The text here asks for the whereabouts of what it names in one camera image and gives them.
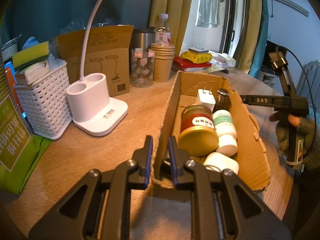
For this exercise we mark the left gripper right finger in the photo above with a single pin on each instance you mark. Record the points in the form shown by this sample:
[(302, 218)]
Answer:
[(221, 202)]

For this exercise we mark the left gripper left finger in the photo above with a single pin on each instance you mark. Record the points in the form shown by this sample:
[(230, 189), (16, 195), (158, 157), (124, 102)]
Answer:
[(99, 203)]

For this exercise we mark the white earbuds case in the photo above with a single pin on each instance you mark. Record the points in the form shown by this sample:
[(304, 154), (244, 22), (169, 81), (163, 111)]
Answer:
[(218, 162)]

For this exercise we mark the cardboard box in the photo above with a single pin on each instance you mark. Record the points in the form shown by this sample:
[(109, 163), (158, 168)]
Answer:
[(251, 155)]

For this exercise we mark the brown leather wristwatch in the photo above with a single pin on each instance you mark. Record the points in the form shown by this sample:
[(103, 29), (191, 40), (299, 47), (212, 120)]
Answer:
[(222, 100)]

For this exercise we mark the white pill bottle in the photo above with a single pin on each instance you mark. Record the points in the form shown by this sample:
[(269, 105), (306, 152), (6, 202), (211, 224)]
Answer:
[(226, 132)]

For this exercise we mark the gold lid jar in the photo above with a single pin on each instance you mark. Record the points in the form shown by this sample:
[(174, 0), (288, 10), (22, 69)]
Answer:
[(197, 132)]

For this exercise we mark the white power adapter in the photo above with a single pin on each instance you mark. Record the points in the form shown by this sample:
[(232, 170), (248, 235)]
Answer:
[(205, 97)]

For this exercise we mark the gloved right hand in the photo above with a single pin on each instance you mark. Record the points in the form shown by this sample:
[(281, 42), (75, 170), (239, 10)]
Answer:
[(304, 128)]

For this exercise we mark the teal curtain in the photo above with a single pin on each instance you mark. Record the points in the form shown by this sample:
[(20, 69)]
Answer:
[(261, 41)]

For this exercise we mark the black monitor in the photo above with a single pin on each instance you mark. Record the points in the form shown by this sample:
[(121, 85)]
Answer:
[(270, 47)]

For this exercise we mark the white tissue packages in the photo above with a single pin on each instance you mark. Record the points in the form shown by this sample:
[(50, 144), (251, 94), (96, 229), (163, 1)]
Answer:
[(222, 60)]

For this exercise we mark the green paper bag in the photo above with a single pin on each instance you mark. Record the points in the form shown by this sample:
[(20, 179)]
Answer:
[(20, 148)]

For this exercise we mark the white desk lamp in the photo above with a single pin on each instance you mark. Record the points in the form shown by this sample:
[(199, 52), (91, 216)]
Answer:
[(93, 110)]

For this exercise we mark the yellow snack package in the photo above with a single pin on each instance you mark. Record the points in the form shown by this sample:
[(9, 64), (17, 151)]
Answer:
[(196, 58)]

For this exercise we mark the white plastic basket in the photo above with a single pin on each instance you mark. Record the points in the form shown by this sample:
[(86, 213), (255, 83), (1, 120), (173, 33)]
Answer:
[(45, 103)]

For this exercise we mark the red flat package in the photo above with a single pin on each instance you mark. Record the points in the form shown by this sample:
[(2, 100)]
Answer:
[(186, 65)]

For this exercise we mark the hanging grey towel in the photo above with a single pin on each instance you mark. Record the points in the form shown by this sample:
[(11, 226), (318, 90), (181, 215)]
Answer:
[(208, 13)]

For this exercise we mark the stack of paper cups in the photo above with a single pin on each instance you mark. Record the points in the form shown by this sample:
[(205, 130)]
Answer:
[(164, 55)]

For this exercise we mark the clear plastic water bottle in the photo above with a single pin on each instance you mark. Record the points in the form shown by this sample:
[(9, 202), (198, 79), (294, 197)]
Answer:
[(162, 30)]

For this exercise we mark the patterned glass jar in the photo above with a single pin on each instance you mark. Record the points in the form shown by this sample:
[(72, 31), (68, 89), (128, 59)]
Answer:
[(142, 66)]

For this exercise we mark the brown lamp packaging box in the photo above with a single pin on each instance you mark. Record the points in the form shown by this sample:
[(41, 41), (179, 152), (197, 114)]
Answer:
[(107, 52)]

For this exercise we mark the yellow curtain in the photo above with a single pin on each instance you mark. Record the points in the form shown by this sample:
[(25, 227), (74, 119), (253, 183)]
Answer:
[(178, 11)]

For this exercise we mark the stainless steel thermos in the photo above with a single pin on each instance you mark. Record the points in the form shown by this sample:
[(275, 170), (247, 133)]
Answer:
[(142, 38)]

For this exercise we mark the yellow green sponge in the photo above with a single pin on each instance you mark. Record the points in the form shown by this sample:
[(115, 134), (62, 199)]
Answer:
[(31, 55)]

